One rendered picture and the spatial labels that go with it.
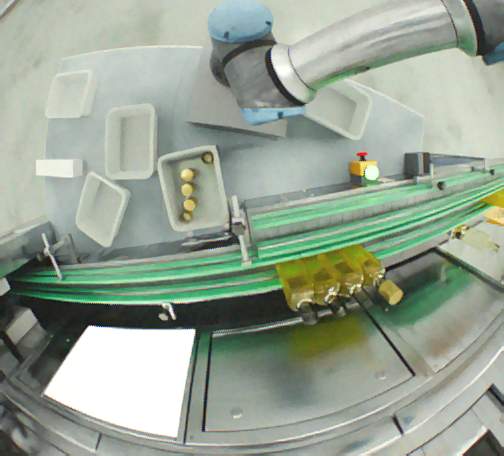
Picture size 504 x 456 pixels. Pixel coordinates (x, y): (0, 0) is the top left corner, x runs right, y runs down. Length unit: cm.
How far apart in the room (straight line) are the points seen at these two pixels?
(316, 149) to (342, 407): 69
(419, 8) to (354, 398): 58
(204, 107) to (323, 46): 36
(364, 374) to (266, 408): 20
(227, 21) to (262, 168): 45
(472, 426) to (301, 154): 85
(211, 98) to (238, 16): 26
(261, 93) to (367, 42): 18
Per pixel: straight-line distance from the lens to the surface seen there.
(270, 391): 47
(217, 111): 57
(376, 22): 30
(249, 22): 40
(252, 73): 36
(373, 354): 52
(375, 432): 45
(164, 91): 73
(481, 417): 58
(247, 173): 66
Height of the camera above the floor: 141
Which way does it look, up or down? 76 degrees down
